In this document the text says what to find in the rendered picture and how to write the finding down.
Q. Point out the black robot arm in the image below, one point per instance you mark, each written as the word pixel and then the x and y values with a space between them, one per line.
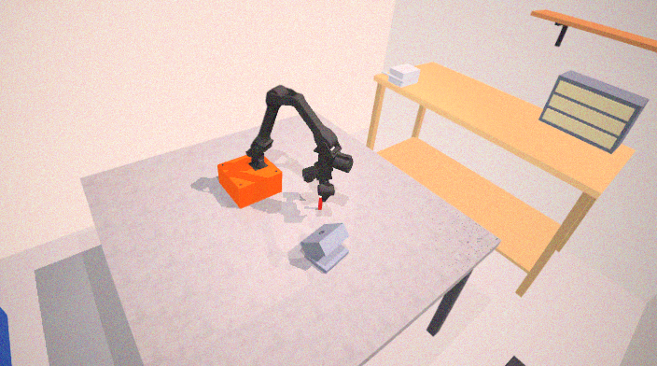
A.
pixel 325 139

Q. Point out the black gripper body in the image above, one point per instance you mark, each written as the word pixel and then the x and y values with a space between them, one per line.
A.
pixel 325 189

